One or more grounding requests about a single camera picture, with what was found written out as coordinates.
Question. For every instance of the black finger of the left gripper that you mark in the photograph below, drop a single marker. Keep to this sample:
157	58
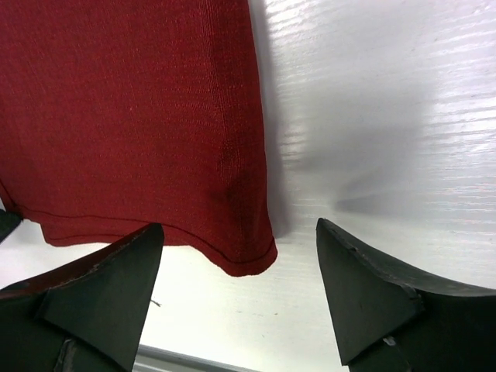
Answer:
9	221

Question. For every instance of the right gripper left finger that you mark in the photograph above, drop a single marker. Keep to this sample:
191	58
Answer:
87	315

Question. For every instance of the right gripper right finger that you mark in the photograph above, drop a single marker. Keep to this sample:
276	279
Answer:
390	316

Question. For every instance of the dark red cloth napkin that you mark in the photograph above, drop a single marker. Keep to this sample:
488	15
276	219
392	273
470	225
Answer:
116	114

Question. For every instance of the aluminium mounting rail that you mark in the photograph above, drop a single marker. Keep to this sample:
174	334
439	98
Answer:
150	358

